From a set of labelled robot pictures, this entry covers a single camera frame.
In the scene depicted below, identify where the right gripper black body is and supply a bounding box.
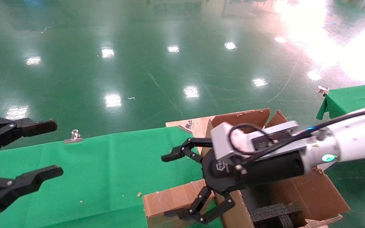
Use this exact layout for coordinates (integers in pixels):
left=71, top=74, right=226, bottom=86
left=202, top=149, right=305, bottom=193

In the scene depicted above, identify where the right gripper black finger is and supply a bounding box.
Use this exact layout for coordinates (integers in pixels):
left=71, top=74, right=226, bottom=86
left=164, top=186, right=235, bottom=225
left=161, top=138, right=215, bottom=163

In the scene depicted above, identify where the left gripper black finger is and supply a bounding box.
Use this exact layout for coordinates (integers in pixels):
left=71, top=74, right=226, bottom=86
left=0, top=165, right=63, bottom=219
left=0, top=118, right=58, bottom=157

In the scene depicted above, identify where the large open brown carton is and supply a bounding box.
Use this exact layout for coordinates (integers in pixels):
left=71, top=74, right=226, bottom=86
left=202, top=108, right=351, bottom=228

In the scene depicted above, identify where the black foam insert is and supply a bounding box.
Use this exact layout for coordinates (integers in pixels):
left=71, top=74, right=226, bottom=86
left=251, top=203, right=304, bottom=228

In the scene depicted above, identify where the large green table cloth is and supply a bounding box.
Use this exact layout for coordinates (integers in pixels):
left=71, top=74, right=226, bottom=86
left=0, top=127, right=224, bottom=228

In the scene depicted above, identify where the small green table cloth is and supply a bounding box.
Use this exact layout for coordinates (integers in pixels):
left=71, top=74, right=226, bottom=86
left=316, top=83, right=365, bottom=121

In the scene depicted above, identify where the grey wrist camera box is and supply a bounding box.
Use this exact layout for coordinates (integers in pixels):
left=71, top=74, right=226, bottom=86
left=210, top=121, right=306, bottom=162

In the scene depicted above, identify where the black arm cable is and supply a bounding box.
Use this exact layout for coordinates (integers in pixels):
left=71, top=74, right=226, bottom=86
left=228, top=108, right=365, bottom=156

